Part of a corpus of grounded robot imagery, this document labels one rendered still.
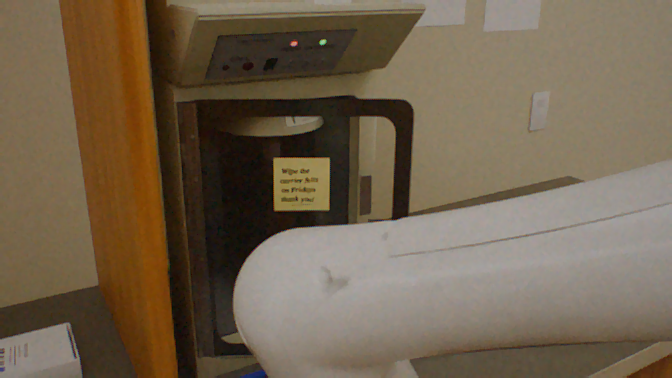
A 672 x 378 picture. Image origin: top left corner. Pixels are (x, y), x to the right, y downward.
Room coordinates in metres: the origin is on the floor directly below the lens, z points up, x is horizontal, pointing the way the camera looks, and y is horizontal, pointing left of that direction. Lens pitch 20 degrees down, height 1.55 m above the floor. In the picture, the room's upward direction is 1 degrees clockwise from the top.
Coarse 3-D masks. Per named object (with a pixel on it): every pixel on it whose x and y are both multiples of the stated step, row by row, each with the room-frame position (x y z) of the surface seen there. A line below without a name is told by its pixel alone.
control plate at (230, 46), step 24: (216, 48) 0.72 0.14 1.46; (240, 48) 0.74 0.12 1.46; (264, 48) 0.75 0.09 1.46; (288, 48) 0.77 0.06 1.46; (312, 48) 0.79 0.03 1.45; (336, 48) 0.81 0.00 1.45; (216, 72) 0.75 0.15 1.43; (240, 72) 0.77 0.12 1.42; (264, 72) 0.79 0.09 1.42; (288, 72) 0.81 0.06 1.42
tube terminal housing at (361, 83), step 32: (160, 0) 0.79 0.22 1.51; (192, 0) 0.78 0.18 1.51; (224, 0) 0.81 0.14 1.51; (256, 0) 0.83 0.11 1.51; (288, 0) 0.85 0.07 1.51; (160, 32) 0.80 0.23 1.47; (160, 64) 0.81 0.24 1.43; (160, 96) 0.83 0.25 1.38; (192, 96) 0.78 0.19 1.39; (224, 96) 0.80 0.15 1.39; (256, 96) 0.83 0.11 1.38; (288, 96) 0.85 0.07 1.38; (320, 96) 0.88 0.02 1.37; (352, 96) 0.92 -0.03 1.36; (160, 128) 0.84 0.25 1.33; (160, 160) 0.86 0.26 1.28; (192, 320) 0.77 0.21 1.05; (192, 352) 0.78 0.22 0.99
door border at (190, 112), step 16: (192, 112) 0.76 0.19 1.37; (192, 128) 0.76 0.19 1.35; (192, 144) 0.76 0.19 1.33; (192, 160) 0.76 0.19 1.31; (192, 176) 0.76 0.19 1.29; (192, 192) 0.76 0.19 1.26; (192, 208) 0.76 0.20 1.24; (192, 224) 0.76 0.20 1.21; (192, 240) 0.76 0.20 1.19; (192, 272) 0.76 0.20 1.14; (208, 272) 0.76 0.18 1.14; (208, 288) 0.76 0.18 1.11; (208, 304) 0.76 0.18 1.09; (208, 320) 0.76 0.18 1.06; (208, 336) 0.76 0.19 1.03; (208, 352) 0.76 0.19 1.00
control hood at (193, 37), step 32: (352, 0) 0.89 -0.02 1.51; (384, 0) 0.90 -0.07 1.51; (192, 32) 0.69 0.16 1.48; (224, 32) 0.70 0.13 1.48; (256, 32) 0.73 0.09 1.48; (288, 32) 0.75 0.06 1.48; (384, 32) 0.83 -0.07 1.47; (192, 64) 0.72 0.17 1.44; (352, 64) 0.86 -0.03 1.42; (384, 64) 0.90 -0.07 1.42
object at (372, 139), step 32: (224, 128) 0.76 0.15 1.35; (256, 128) 0.77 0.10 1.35; (288, 128) 0.77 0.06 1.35; (320, 128) 0.77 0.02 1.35; (352, 128) 0.77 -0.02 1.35; (384, 128) 0.77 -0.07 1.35; (224, 160) 0.76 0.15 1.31; (256, 160) 0.76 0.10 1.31; (352, 160) 0.77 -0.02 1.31; (384, 160) 0.77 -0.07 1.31; (224, 192) 0.76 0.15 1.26; (256, 192) 0.76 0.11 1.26; (352, 192) 0.77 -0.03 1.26; (384, 192) 0.77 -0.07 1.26; (224, 224) 0.76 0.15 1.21; (256, 224) 0.76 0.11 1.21; (288, 224) 0.77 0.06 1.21; (320, 224) 0.77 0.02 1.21; (352, 224) 0.77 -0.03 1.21; (224, 256) 0.76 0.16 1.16; (224, 288) 0.76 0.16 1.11; (224, 320) 0.76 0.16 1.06; (224, 352) 0.76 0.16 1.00
